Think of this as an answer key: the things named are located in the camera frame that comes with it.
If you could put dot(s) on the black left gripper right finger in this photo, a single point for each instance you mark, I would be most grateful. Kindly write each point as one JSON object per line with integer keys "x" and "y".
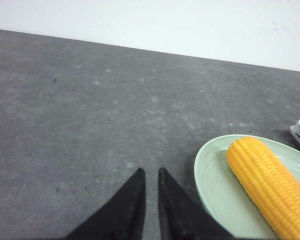
{"x": 180, "y": 218}

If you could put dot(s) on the yellow corn cob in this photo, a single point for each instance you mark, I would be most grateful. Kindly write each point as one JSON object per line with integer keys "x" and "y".
{"x": 268, "y": 183}

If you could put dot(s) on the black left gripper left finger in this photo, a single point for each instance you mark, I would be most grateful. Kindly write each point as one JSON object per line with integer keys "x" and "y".
{"x": 121, "y": 218}

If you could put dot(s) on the light green plate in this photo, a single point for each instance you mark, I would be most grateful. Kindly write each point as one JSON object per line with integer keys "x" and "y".
{"x": 222, "y": 195}

